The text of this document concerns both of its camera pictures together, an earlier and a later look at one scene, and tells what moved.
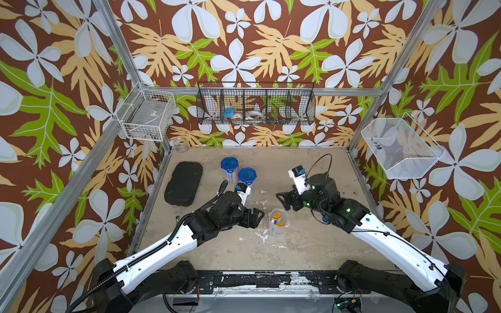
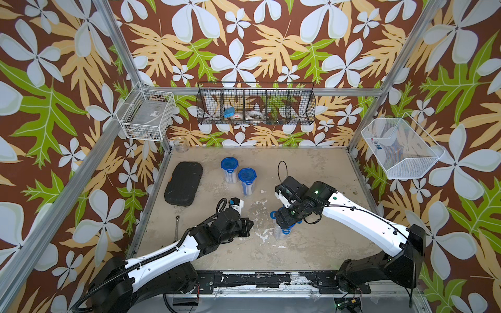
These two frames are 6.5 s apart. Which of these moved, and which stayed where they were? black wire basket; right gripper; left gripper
Moved: right gripper; left gripper
Stayed: black wire basket
